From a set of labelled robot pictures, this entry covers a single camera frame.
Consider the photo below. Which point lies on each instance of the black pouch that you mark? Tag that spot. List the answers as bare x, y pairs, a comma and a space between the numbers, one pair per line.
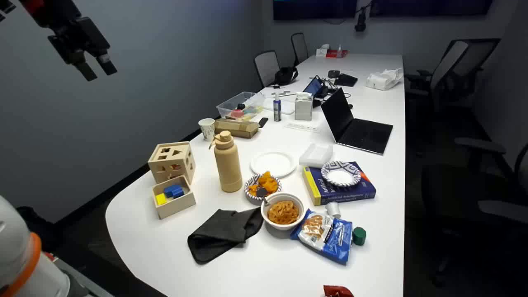
346, 80

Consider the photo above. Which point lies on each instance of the small grey spatula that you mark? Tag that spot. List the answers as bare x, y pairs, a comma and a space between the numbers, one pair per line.
263, 202

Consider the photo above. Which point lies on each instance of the wall display screen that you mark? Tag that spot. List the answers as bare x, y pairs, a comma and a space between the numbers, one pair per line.
314, 9
430, 8

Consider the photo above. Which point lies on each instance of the black mesh office chair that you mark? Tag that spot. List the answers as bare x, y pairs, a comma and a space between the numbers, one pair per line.
448, 64
266, 67
299, 47
496, 209

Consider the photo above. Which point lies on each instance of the long wooden block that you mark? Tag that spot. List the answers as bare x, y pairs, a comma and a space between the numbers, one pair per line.
237, 128

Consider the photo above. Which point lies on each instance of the white bowl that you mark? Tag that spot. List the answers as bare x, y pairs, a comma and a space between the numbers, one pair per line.
270, 222

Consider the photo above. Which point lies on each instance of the black folded cloth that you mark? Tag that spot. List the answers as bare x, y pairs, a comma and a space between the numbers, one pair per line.
220, 234

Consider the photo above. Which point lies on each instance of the slim blue white can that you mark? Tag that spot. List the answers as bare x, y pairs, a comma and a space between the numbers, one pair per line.
278, 111

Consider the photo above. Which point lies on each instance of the white paper plate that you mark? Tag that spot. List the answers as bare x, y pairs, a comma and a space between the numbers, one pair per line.
273, 164

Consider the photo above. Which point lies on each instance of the clear plastic storage container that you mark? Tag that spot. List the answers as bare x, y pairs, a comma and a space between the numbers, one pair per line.
240, 103

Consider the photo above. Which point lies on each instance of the tan water bottle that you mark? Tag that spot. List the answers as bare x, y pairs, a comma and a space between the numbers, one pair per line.
229, 168

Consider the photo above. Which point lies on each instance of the blue snack bag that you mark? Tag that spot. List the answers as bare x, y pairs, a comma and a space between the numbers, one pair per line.
331, 240

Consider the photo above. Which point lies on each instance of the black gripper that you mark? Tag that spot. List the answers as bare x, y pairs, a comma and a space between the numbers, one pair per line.
80, 42

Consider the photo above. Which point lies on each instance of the flat red packet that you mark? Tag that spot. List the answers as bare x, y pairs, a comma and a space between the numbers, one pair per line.
337, 54

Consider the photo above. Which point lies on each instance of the small white box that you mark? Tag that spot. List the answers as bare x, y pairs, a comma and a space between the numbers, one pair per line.
323, 52

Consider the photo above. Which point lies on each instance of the black bag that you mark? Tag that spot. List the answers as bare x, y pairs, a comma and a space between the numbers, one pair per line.
286, 75

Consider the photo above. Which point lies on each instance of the blue toy block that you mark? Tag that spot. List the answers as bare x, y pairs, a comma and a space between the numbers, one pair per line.
174, 192

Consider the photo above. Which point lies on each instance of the white tissue box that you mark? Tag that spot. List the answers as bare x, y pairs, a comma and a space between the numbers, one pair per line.
304, 108

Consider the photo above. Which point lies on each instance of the small green capped container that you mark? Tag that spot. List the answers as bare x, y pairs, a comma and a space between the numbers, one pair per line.
361, 237

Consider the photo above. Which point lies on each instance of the yellow toy block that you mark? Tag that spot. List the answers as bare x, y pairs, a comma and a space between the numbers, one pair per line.
161, 201

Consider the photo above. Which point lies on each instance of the black phone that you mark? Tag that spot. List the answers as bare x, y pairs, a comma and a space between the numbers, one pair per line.
263, 123

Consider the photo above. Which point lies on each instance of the black hanging camera pole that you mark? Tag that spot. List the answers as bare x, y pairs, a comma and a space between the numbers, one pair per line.
362, 19

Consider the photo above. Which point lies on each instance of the crumpled white cloth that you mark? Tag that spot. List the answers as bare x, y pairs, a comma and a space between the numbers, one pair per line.
384, 78

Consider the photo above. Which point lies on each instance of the red chip bag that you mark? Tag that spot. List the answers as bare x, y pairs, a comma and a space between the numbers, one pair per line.
337, 291

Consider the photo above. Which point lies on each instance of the blue and yellow book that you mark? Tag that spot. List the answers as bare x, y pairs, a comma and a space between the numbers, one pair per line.
341, 192

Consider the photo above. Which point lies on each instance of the open wooden tray box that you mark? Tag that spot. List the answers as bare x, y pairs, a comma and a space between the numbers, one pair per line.
179, 209

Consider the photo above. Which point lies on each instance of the tablet with blue screen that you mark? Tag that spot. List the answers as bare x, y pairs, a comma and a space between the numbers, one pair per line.
316, 87

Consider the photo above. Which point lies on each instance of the small bowl of orange snacks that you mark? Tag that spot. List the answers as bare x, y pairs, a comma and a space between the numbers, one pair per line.
263, 186

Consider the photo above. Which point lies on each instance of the wooden shape sorter cube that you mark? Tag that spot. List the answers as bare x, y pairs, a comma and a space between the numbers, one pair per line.
171, 163

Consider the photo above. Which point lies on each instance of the white paper cup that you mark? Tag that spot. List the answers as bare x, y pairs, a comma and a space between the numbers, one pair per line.
207, 130

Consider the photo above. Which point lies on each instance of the small white cup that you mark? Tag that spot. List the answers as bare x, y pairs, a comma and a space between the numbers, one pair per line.
332, 210

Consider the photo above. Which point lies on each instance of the black open laptop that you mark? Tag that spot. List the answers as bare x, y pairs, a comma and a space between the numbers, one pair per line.
361, 135

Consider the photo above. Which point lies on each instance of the clear plastic clamshell container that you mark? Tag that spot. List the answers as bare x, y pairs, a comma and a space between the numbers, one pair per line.
316, 154

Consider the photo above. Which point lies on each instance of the brown pretzel heap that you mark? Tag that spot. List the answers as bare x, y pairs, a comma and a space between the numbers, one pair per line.
283, 212

